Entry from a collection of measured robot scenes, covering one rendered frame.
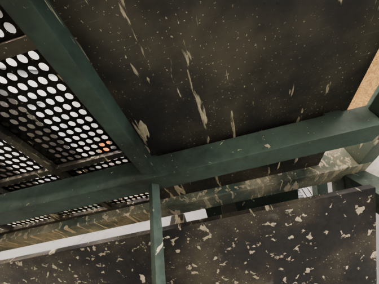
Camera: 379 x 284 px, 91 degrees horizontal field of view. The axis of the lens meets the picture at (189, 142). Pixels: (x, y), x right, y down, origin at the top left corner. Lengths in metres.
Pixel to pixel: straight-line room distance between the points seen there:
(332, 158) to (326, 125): 0.39
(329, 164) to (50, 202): 1.08
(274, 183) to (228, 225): 0.28
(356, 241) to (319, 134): 0.53
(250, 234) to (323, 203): 0.29
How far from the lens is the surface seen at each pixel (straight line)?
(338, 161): 1.05
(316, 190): 1.38
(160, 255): 0.58
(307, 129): 0.65
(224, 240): 0.85
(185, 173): 0.58
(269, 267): 0.99
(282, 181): 0.93
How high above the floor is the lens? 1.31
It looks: 14 degrees down
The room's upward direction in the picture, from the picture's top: 15 degrees counter-clockwise
